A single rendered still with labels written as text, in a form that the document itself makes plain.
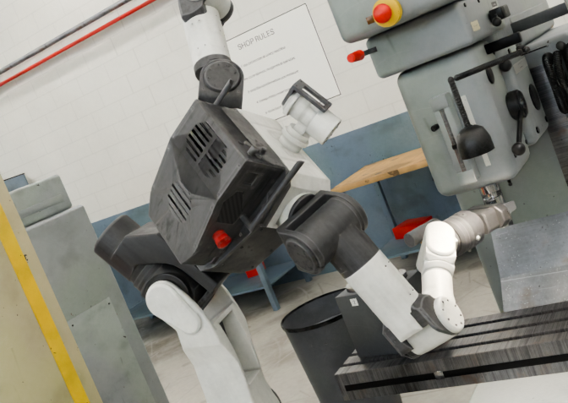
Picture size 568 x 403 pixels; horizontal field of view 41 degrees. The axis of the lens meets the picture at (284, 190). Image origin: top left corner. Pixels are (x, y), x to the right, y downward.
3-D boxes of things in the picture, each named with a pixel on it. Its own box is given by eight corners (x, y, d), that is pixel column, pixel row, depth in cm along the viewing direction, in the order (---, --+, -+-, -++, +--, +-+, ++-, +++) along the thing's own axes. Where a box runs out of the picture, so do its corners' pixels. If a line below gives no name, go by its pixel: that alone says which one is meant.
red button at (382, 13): (392, 19, 153) (385, 1, 152) (375, 26, 155) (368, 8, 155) (397, 18, 156) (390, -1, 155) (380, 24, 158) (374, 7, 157)
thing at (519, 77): (540, 144, 183) (504, 43, 180) (448, 171, 196) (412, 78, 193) (553, 127, 199) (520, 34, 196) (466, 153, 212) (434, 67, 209)
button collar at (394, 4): (403, 20, 155) (393, -8, 154) (378, 31, 158) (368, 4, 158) (406, 19, 157) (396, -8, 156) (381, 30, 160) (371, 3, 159)
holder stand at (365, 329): (425, 351, 196) (398, 282, 194) (358, 357, 210) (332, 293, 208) (444, 330, 206) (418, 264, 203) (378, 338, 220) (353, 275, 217)
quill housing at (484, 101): (521, 178, 168) (472, 44, 165) (436, 202, 179) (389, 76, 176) (536, 157, 184) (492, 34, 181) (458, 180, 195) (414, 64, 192)
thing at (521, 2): (505, 60, 181) (477, -19, 179) (421, 91, 193) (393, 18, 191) (557, 25, 248) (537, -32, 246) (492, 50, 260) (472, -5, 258)
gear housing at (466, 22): (476, 43, 161) (460, -2, 160) (377, 81, 174) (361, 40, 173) (509, 26, 189) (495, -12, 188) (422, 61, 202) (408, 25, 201)
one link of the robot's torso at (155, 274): (128, 297, 169) (154, 259, 165) (154, 278, 181) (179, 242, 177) (172, 334, 168) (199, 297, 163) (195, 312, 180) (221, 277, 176)
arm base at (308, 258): (324, 290, 144) (313, 249, 137) (278, 263, 152) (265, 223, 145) (374, 242, 151) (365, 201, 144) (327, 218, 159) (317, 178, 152)
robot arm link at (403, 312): (456, 348, 139) (376, 257, 140) (406, 378, 146) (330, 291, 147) (469, 318, 149) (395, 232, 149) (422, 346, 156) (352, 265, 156)
